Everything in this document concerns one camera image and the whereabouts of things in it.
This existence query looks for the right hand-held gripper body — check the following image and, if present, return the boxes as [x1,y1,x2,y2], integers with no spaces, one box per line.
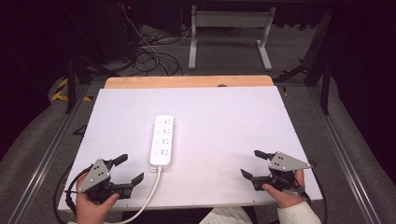
[252,150,314,196]

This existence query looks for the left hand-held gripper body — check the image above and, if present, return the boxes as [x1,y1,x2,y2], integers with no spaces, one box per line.
[77,158,133,205]

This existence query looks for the white power strip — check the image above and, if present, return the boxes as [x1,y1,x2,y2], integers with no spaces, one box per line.
[148,114,175,173]

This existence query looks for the person's left hand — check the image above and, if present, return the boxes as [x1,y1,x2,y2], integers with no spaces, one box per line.
[75,173,121,224]

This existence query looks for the person's right hand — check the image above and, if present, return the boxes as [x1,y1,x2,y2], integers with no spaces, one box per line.
[261,169,308,209]

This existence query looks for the person's white clothing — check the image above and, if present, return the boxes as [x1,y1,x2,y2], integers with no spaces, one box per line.
[199,206,254,224]

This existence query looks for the yellow black floor tape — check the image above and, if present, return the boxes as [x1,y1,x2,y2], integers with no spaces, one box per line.
[50,77,94,103]

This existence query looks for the black metal stand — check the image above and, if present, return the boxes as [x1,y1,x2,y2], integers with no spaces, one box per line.
[273,8,334,117]
[64,54,123,115]

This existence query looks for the white power strip cable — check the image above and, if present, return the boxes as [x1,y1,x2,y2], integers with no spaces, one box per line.
[104,167,163,224]

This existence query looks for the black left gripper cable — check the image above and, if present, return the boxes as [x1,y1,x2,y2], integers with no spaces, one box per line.
[51,164,94,224]

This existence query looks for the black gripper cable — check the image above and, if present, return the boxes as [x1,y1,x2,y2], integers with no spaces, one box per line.
[51,164,94,224]
[306,160,329,224]

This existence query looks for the aluminium floor rail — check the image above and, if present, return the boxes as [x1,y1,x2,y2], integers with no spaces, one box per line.
[7,82,94,224]
[306,85,382,224]

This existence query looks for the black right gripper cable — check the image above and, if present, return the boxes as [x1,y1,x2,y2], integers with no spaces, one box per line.
[306,160,329,224]

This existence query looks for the tangle of black floor cables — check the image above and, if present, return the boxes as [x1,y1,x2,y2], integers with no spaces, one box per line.
[132,29,185,77]

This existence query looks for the white floor cable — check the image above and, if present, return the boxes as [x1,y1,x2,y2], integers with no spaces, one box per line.
[120,3,194,76]

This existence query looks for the white metal desk frame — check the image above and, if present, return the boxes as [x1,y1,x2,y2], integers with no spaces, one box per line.
[187,4,277,72]

